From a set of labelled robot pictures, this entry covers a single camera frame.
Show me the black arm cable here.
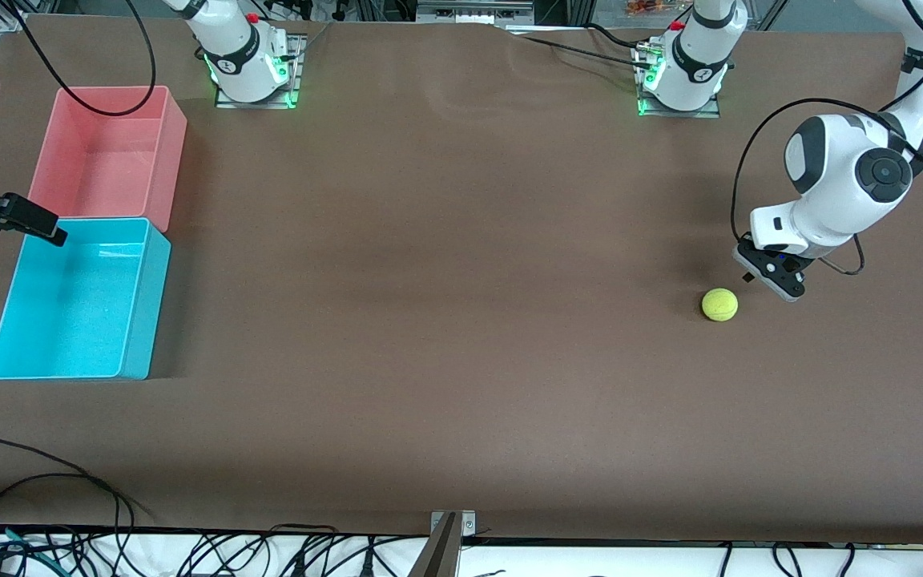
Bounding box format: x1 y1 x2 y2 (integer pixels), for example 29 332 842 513
732 0 923 277
9 0 158 118

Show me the brown table cover sheet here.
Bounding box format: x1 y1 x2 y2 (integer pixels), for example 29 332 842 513
0 14 923 546

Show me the aluminium frame profile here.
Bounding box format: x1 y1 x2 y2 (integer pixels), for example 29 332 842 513
415 0 537 25

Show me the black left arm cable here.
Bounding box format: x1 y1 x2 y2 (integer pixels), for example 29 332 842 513
732 0 923 277

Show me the dark grey mount bar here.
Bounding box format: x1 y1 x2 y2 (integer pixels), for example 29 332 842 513
407 513 464 577

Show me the short black base cable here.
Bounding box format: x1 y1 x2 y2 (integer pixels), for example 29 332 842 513
586 22 647 53

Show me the thin grey base cable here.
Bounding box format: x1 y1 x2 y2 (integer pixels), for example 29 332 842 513
295 20 336 63

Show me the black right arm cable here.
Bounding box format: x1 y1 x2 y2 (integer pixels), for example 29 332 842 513
9 0 158 118

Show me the black cable on table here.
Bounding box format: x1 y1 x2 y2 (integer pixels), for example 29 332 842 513
0 437 156 531

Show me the pink plastic bin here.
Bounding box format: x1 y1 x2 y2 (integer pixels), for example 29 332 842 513
23 85 188 234

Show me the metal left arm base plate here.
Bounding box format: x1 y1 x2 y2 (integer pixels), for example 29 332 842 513
635 44 723 119

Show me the teal cable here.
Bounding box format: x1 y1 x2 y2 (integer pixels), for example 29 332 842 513
0 521 58 576

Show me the long black base cable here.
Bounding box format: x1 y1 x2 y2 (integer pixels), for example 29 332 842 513
506 30 655 69

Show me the blue plastic bin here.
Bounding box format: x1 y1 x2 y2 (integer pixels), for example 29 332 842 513
0 217 172 381

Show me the small metal bracket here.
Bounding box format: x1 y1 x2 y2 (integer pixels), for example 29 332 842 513
429 510 478 539

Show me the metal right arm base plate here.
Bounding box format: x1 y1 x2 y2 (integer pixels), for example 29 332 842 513
213 32 304 111

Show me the yellow-green tennis ball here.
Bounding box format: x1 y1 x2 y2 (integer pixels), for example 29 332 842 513
701 288 740 323

